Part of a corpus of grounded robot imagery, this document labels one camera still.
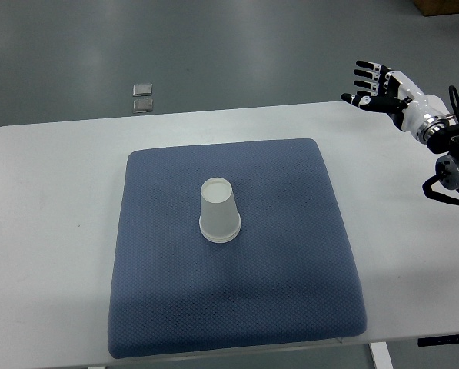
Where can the brown cardboard box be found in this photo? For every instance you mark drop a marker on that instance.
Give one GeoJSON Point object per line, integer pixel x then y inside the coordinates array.
{"type": "Point", "coordinates": [437, 7]}

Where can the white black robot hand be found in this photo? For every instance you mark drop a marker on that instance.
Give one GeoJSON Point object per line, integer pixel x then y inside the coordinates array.
{"type": "Point", "coordinates": [385, 90]}

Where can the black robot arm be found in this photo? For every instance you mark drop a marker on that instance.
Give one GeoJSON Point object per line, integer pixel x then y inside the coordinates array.
{"type": "Point", "coordinates": [445, 142]}

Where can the upper metal floor plate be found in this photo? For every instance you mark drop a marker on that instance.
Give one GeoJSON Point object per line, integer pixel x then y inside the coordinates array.
{"type": "Point", "coordinates": [142, 89]}

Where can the lower metal floor plate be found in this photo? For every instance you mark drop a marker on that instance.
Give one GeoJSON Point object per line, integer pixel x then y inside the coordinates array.
{"type": "Point", "coordinates": [143, 105]}

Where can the black table control panel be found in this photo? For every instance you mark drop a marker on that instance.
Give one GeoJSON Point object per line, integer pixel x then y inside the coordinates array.
{"type": "Point", "coordinates": [438, 341]}

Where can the white paper cup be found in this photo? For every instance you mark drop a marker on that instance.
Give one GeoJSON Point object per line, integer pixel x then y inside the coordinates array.
{"type": "Point", "coordinates": [220, 240]}
{"type": "Point", "coordinates": [219, 215]}

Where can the white table leg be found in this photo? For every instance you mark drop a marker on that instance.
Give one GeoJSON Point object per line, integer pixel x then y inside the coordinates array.
{"type": "Point", "coordinates": [380, 355]}

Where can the metal floor plate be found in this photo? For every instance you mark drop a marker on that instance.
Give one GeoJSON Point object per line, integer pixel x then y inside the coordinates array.
{"type": "Point", "coordinates": [142, 89]}
{"type": "Point", "coordinates": [143, 105]}

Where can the blue textured cushion mat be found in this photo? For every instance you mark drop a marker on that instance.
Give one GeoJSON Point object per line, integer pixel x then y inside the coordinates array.
{"type": "Point", "coordinates": [289, 276]}

